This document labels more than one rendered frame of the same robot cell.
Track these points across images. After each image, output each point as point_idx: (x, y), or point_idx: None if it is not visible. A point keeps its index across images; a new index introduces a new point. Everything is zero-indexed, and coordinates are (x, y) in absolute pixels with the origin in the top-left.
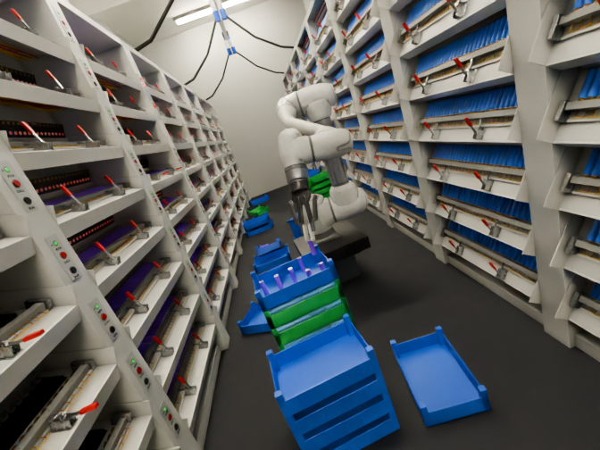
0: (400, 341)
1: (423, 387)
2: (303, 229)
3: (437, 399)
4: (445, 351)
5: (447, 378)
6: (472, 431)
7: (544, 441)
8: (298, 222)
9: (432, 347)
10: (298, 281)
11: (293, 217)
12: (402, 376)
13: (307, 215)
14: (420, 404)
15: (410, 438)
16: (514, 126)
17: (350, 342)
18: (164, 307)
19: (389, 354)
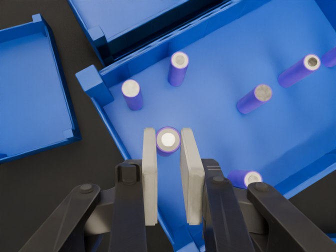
0: (70, 171)
1: (45, 80)
2: (198, 157)
3: (30, 61)
4: (1, 141)
5: (10, 93)
6: (1, 24)
7: None
8: (241, 198)
9: (19, 150)
10: (202, 16)
11: (303, 221)
12: (73, 101)
13: (141, 212)
14: (39, 17)
15: (71, 15)
16: None
17: (104, 28)
18: None
19: (89, 143)
